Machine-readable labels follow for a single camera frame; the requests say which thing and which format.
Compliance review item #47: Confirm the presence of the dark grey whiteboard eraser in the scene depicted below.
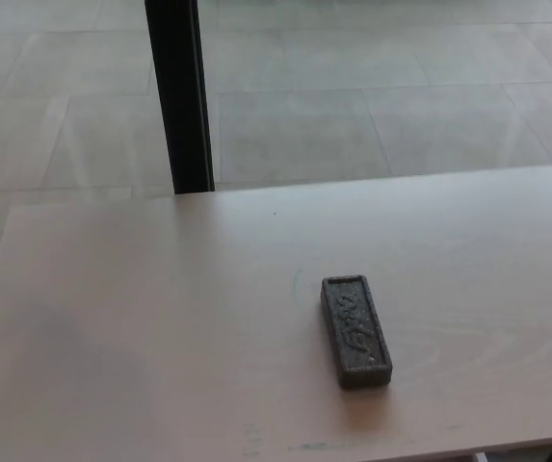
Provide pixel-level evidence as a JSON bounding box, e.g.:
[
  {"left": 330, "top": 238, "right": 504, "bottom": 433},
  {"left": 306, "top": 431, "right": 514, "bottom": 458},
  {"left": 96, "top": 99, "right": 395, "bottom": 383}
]
[{"left": 321, "top": 274, "right": 394, "bottom": 391}]

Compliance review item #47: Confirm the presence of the black metal window post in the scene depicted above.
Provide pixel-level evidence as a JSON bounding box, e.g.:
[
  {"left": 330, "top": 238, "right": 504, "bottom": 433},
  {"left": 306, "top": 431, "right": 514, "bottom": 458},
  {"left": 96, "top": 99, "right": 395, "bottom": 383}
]
[{"left": 145, "top": 0, "right": 216, "bottom": 194}]

